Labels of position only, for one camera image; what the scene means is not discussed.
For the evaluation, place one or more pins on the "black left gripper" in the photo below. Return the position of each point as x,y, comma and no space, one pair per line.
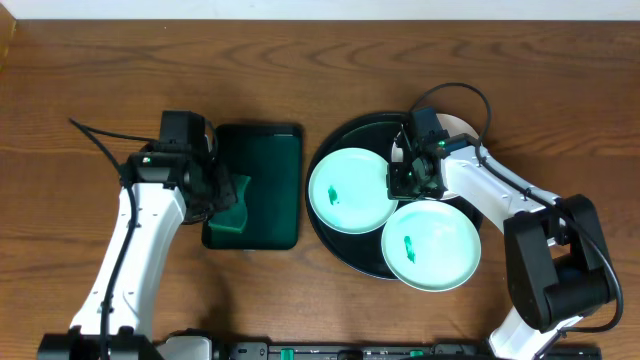
220,188

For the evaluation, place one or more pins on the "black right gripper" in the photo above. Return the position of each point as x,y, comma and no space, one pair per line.
396,190

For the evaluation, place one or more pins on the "green scouring sponge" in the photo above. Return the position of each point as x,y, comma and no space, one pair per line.
233,219

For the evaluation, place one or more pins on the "white plate with green stain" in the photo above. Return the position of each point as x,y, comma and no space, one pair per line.
348,191

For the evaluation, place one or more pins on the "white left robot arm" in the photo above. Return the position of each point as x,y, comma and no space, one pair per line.
115,320

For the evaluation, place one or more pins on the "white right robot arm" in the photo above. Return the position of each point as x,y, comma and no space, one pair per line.
557,262

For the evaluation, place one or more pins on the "black rectangular water tray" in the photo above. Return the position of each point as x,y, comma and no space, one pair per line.
272,156

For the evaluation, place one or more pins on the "black round serving tray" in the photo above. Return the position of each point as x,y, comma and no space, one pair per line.
374,132

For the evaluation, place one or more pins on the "white plate at back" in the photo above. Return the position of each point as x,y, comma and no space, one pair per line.
452,124

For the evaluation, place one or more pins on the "white plate front green stain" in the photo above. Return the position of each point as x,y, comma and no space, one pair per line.
431,246

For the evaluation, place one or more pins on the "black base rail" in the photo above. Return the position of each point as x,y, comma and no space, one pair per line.
350,351

